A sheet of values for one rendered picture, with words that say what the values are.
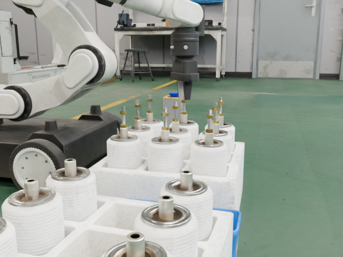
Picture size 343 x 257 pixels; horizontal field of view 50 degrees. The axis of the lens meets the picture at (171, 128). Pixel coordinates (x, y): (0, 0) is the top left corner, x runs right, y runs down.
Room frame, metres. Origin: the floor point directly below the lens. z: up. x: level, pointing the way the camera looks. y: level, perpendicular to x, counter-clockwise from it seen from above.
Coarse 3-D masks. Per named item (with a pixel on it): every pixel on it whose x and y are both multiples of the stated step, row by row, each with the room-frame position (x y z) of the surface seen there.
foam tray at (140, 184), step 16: (240, 144) 1.18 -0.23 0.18; (144, 160) 1.02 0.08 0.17; (240, 160) 1.01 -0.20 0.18; (96, 176) 0.92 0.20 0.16; (112, 176) 0.91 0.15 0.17; (128, 176) 0.90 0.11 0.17; (144, 176) 0.89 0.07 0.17; (160, 176) 0.88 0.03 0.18; (176, 176) 0.88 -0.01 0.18; (192, 176) 0.87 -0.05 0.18; (208, 176) 0.87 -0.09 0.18; (240, 176) 1.05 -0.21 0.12; (96, 192) 0.92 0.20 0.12; (112, 192) 0.91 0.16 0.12; (128, 192) 0.90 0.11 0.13; (144, 192) 0.89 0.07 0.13; (224, 192) 0.84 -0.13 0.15; (240, 192) 1.09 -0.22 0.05; (224, 208) 0.84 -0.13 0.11
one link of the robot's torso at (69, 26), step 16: (16, 0) 1.38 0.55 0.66; (32, 0) 1.36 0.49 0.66; (48, 0) 1.36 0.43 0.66; (64, 0) 1.44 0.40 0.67; (48, 16) 1.36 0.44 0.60; (64, 16) 1.36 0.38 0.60; (80, 16) 1.46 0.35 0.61; (64, 32) 1.37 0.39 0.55; (80, 32) 1.36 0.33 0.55; (64, 48) 1.37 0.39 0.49; (80, 48) 1.34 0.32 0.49; (96, 48) 1.33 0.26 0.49; (112, 64) 1.39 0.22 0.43; (96, 80) 1.33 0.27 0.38
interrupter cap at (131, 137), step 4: (112, 136) 0.99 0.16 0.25; (116, 136) 0.99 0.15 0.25; (128, 136) 1.00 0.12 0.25; (132, 136) 0.99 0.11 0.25; (136, 136) 0.99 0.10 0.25; (112, 140) 0.96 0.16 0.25; (116, 140) 0.95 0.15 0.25; (120, 140) 0.95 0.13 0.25; (124, 140) 0.95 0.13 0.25; (128, 140) 0.95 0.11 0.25; (132, 140) 0.96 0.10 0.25
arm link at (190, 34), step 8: (176, 24) 1.17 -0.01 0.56; (184, 24) 1.14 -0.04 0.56; (200, 24) 1.19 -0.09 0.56; (176, 32) 1.15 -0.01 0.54; (184, 32) 1.14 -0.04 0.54; (192, 32) 1.15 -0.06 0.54; (200, 32) 1.19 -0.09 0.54; (176, 40) 1.15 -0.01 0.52; (184, 40) 1.14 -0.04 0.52; (192, 40) 1.15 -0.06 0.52
